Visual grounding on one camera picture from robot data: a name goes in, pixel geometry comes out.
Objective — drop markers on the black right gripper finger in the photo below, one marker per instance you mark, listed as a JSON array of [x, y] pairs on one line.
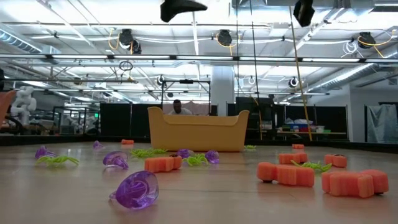
[[304, 12]]

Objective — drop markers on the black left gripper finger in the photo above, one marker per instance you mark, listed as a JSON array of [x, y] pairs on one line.
[[180, 8]]

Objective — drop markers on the small black ceiling reel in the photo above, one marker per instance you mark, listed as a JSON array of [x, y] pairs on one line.
[[293, 82], [160, 80]]

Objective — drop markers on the white column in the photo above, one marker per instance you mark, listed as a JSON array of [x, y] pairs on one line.
[[222, 90]]

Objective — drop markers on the person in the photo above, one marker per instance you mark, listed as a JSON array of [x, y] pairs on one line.
[[178, 109]]

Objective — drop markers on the wooden table with supplies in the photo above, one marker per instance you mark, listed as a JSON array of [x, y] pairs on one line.
[[311, 133]]

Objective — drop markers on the yellow plastic bin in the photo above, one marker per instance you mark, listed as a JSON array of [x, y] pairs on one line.
[[199, 130]]

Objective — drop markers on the black partition panel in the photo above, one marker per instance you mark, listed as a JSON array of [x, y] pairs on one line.
[[122, 119]]

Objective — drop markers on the grey plastic sheet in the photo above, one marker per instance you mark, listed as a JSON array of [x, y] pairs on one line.
[[382, 123]]

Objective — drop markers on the green plastic spider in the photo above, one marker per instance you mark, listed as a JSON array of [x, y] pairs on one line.
[[249, 147], [140, 153], [159, 151], [312, 166], [56, 160], [196, 160]]

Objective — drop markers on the white humanoid robot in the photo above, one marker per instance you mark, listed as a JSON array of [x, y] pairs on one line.
[[23, 104]]

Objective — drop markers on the black stand frame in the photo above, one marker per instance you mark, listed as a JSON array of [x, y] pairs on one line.
[[186, 81]]

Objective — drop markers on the black framed enclosure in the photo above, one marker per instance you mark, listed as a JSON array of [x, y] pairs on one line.
[[76, 121]]

